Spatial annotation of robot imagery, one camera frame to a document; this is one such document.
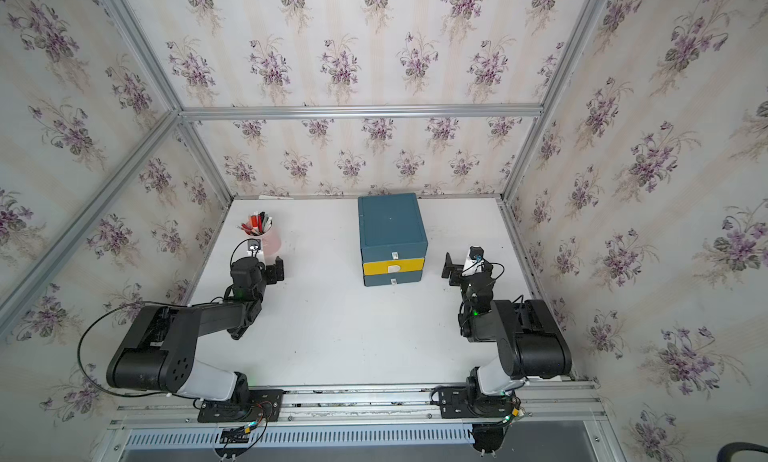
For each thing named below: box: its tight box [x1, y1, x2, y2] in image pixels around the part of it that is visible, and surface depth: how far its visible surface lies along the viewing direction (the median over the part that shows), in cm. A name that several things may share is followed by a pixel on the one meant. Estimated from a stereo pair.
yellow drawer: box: [362, 258, 425, 275], surface depth 88 cm
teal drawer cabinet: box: [358, 193, 428, 287], surface depth 87 cm
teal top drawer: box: [361, 242, 429, 263], surface depth 83 cm
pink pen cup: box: [243, 211, 281, 257], surface depth 100 cm
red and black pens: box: [241, 211, 273, 236], surface depth 100 cm
